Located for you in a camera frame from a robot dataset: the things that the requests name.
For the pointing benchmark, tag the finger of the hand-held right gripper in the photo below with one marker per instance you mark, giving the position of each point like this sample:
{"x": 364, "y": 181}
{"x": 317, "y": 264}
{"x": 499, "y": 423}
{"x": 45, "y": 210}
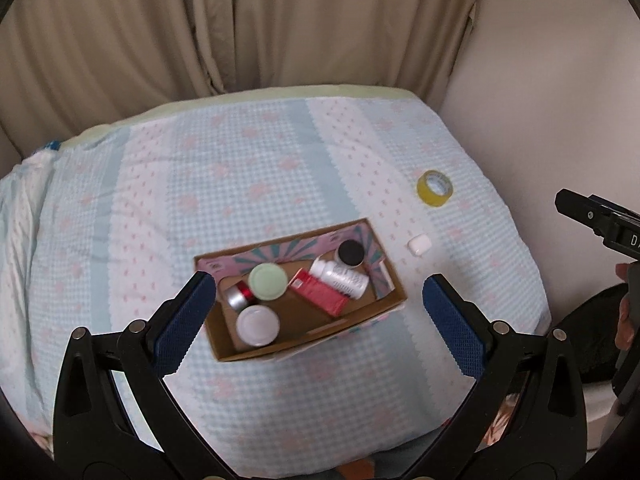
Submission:
{"x": 582, "y": 210}
{"x": 622, "y": 211}

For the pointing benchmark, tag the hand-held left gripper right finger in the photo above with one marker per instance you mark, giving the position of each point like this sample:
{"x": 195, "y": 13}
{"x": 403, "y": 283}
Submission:
{"x": 452, "y": 330}

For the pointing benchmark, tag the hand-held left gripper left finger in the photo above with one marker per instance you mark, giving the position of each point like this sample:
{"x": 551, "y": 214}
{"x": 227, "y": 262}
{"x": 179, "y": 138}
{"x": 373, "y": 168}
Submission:
{"x": 185, "y": 320}

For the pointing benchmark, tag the small silver capped bottle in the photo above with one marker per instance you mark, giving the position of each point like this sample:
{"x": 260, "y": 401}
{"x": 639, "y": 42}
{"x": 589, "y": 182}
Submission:
{"x": 236, "y": 297}

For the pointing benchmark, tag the white lidded jar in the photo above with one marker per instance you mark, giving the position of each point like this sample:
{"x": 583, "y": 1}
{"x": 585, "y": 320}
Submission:
{"x": 257, "y": 325}

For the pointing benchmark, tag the green lidded jar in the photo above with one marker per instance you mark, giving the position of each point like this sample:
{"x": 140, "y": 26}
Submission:
{"x": 267, "y": 282}

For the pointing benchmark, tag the cardboard box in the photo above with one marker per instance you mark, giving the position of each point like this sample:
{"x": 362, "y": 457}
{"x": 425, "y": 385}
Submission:
{"x": 300, "y": 322}

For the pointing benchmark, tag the white plastic bottle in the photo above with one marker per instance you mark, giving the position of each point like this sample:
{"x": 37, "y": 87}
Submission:
{"x": 342, "y": 277}

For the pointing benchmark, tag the black capped jar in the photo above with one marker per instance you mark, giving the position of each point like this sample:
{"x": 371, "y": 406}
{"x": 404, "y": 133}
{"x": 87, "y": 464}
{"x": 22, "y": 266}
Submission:
{"x": 350, "y": 252}

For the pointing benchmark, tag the small red box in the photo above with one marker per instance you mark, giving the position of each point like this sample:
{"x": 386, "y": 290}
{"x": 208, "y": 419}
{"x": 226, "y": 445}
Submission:
{"x": 320, "y": 292}

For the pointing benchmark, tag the person's right hand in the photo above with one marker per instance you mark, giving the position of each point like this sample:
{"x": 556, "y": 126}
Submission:
{"x": 625, "y": 330}

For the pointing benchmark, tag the white earbuds case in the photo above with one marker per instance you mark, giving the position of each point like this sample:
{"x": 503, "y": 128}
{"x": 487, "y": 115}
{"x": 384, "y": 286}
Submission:
{"x": 419, "y": 244}

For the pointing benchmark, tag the black bag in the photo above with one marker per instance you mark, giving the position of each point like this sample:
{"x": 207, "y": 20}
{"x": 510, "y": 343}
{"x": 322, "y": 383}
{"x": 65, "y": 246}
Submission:
{"x": 595, "y": 330}

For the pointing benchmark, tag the yellow tape roll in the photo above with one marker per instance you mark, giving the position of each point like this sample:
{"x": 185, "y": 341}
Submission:
{"x": 422, "y": 195}

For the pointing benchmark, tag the blue pink patterned bed sheet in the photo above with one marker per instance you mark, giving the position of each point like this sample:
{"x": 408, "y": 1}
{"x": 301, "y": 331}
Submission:
{"x": 250, "y": 160}

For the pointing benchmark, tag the blue patterned cloth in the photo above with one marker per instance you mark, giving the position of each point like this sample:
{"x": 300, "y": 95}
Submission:
{"x": 50, "y": 146}

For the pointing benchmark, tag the beige curtain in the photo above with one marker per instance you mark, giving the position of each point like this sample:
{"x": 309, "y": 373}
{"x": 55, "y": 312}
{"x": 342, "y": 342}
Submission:
{"x": 100, "y": 35}
{"x": 350, "y": 20}

